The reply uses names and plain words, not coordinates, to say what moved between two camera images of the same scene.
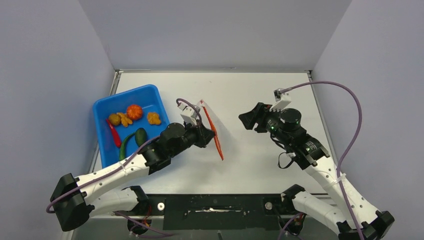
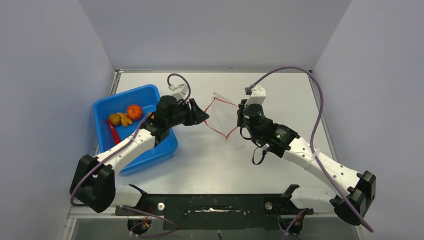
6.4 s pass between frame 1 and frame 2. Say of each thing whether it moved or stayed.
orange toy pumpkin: stayed
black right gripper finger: moved
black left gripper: moved
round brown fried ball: stayed
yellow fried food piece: stayed
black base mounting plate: stayed
